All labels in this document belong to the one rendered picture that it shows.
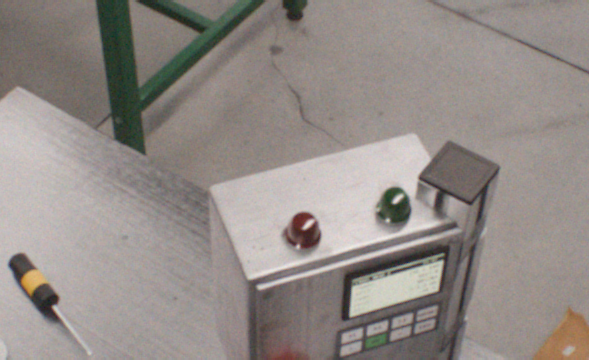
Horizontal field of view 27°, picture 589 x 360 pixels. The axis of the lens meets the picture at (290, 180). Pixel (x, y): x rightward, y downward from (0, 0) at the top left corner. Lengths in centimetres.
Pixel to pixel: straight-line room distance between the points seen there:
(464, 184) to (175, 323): 80
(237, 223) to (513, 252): 194
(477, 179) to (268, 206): 15
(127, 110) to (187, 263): 110
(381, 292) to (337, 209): 7
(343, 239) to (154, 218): 87
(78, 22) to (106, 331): 178
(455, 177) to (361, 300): 11
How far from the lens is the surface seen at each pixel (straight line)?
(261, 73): 311
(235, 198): 89
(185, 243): 169
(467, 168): 89
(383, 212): 87
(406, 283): 90
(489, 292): 270
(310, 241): 85
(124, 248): 169
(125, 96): 269
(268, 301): 86
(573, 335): 266
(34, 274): 164
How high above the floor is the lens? 215
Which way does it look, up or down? 49 degrees down
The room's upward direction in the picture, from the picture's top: 1 degrees clockwise
